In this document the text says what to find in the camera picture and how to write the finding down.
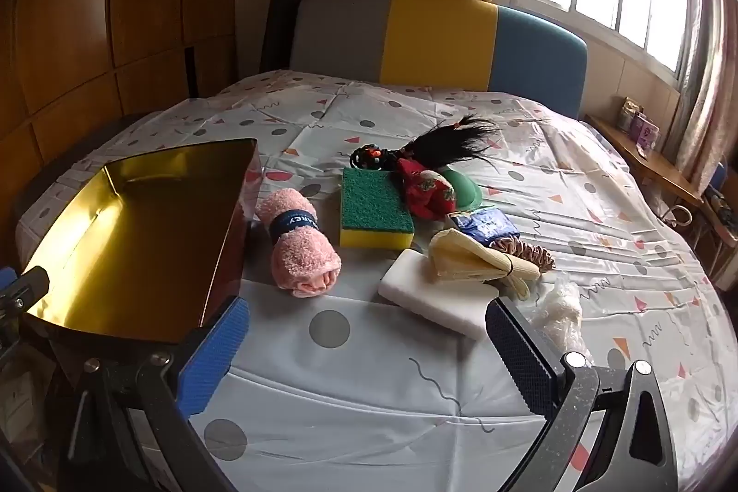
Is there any green and yellow sponge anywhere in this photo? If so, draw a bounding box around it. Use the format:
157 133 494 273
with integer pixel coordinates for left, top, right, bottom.
338 167 417 249

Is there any white fluffy bundle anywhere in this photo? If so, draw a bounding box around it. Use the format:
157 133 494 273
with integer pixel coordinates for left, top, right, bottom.
526 280 590 356

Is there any red box with gold interior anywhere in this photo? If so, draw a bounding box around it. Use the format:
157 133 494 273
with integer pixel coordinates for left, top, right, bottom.
23 138 264 346

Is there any black beaded hair wig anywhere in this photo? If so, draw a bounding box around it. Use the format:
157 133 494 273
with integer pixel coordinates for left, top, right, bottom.
349 114 500 177

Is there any beige sponge block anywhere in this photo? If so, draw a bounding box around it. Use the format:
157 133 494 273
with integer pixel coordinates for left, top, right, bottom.
427 228 543 300

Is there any wooden wardrobe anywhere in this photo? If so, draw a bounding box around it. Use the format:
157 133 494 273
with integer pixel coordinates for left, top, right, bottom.
0 0 244 216

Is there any printed bedsheet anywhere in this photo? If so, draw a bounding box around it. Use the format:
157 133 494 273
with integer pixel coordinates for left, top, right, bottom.
16 69 738 492

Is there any grey yellow blue headboard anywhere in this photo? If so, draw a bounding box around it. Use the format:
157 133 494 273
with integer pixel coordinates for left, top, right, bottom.
288 0 588 119

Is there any green round cap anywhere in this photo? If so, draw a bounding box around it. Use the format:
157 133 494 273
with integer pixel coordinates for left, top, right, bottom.
438 168 486 212

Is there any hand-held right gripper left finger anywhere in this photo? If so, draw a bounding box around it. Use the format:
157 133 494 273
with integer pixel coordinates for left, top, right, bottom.
58 296 250 492

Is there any blue printed packet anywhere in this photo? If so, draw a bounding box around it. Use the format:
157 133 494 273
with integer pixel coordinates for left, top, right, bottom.
449 206 520 243

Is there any pink towel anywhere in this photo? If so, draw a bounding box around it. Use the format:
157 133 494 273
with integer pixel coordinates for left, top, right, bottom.
255 188 341 299

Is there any white cable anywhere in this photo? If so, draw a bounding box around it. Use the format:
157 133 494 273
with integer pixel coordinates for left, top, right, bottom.
662 205 694 229

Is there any pink satin scrunchie headband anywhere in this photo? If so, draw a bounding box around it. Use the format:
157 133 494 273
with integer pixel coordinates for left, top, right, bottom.
490 235 558 275

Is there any wooden bedside table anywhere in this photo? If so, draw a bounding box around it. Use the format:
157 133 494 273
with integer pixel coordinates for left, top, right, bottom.
584 114 705 206

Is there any small red-hatted doll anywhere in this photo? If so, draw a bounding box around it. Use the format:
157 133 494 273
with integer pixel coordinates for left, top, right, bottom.
394 156 460 221

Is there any white foam sponge block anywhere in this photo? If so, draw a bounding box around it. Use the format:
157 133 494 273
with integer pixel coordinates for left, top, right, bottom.
377 248 500 341

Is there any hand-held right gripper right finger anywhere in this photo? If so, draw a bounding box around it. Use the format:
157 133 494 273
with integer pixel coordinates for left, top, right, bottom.
486 296 678 492

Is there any purple box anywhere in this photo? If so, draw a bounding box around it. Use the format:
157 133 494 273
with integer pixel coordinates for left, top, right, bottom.
633 114 661 151

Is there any small printed box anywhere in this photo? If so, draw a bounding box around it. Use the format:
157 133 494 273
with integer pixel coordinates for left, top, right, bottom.
619 96 644 133

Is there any black rolled mat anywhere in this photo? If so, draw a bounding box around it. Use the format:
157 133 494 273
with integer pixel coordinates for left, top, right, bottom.
259 0 313 76

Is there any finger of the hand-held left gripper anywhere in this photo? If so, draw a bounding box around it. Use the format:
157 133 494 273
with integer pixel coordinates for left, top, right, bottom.
0 266 52 326

